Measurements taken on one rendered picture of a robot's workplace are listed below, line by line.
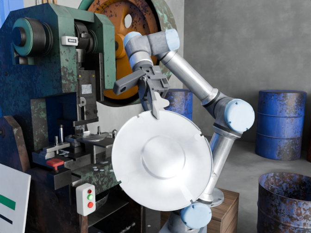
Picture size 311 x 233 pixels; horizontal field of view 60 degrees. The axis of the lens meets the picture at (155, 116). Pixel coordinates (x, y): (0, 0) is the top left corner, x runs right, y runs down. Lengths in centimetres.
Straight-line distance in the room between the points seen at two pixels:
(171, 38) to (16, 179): 125
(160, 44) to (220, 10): 384
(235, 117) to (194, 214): 40
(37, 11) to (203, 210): 124
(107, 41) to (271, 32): 319
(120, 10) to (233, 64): 296
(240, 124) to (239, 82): 354
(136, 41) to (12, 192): 124
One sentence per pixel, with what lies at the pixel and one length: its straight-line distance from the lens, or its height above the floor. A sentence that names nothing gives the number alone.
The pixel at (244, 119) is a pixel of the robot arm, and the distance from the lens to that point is 105.
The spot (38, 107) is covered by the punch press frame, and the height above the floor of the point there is 95.
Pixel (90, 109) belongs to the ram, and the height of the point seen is 95.
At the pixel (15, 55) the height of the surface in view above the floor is 125.
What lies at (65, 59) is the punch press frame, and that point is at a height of 123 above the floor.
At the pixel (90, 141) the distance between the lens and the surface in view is 155.
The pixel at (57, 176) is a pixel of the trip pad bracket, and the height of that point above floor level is 69.
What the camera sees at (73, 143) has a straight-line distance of 164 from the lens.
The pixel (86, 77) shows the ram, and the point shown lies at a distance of 159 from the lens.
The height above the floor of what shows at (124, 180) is 89.
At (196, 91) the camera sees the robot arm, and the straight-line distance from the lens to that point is 114.
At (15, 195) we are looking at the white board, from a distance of 183.
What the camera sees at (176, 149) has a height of 95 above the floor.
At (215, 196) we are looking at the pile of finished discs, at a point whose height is 37.
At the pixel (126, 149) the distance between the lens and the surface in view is 75.
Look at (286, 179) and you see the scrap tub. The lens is 210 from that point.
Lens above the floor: 118
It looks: 10 degrees down
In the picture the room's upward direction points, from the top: straight up
